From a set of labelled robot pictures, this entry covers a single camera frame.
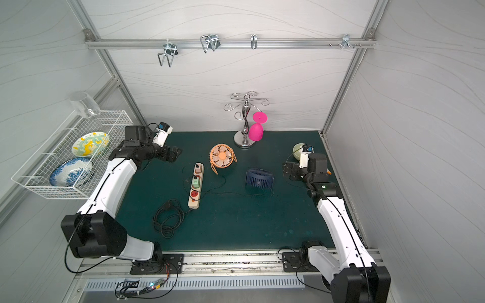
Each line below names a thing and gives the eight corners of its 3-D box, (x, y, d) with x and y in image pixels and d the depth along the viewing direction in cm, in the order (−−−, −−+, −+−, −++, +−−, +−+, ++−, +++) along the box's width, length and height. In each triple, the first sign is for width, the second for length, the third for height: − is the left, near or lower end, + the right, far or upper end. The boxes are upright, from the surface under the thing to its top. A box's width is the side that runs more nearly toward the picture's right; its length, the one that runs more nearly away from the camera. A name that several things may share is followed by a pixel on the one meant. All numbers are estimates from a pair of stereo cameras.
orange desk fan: (217, 176, 101) (214, 164, 93) (208, 163, 107) (204, 150, 98) (238, 164, 107) (237, 151, 98) (227, 152, 112) (226, 139, 103)
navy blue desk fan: (245, 190, 96) (245, 180, 88) (246, 174, 102) (246, 164, 94) (272, 190, 96) (274, 180, 88) (270, 174, 102) (272, 164, 94)
